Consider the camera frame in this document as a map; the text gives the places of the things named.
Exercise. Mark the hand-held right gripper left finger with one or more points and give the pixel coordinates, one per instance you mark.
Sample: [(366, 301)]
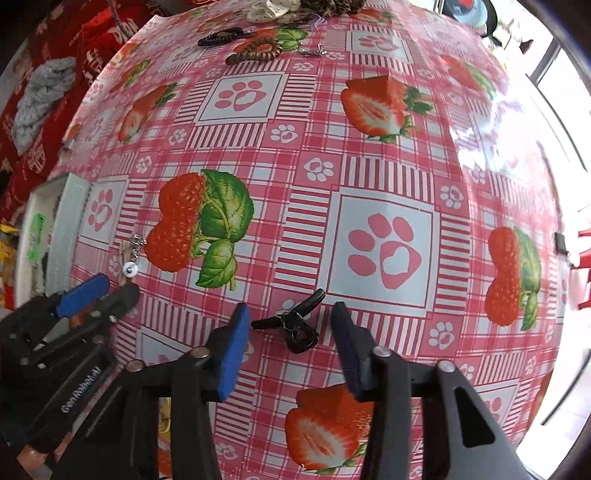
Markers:
[(233, 357)]

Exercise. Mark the grey crumpled cloth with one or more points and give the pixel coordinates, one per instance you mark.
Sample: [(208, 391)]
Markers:
[(41, 101)]

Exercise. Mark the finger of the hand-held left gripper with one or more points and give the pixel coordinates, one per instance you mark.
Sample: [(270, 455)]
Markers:
[(121, 300), (82, 293)]

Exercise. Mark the strawberry print pink tablecloth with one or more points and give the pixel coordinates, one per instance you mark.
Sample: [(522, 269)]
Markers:
[(323, 152)]

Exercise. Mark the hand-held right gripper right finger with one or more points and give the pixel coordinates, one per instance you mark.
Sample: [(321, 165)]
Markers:
[(351, 355)]

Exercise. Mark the white shallow box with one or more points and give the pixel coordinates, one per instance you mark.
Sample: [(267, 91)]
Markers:
[(69, 221)]

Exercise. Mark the small purple charm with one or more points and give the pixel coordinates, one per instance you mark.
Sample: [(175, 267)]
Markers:
[(314, 19)]

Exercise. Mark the small black claw clip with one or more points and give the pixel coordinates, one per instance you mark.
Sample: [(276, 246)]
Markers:
[(295, 330)]

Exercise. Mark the black binder clip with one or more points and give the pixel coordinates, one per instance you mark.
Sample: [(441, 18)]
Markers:
[(560, 242)]

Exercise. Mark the pile of household clutter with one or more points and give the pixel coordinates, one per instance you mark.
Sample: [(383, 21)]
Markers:
[(7, 258)]

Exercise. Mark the red plastic stool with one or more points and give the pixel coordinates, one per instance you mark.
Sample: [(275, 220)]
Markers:
[(582, 277)]

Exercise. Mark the white scrunchie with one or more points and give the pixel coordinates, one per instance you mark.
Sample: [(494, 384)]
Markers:
[(270, 11)]

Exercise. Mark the white washing machine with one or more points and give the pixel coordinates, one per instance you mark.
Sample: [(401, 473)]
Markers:
[(466, 11)]

